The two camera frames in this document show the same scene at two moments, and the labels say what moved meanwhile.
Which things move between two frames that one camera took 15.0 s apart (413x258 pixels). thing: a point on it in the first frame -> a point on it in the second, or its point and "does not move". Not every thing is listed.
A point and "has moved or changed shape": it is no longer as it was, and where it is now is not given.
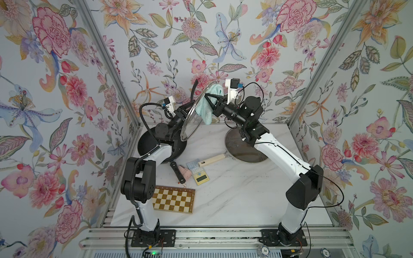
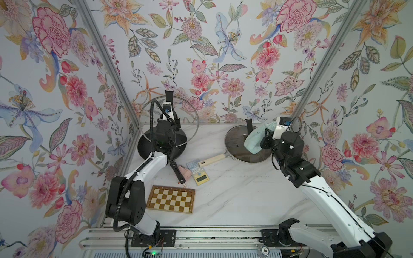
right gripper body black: x=236 y=116 -> x=276 y=149
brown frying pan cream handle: x=237 y=149 does not move
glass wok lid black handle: x=192 y=120 has moved or changed shape
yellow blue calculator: x=198 y=173 does not move
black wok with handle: x=148 y=141 does not move
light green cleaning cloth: x=204 y=108 has moved or changed shape
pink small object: x=186 y=172 does not move
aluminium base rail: x=115 y=238 does not move
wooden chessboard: x=173 y=199 does not move
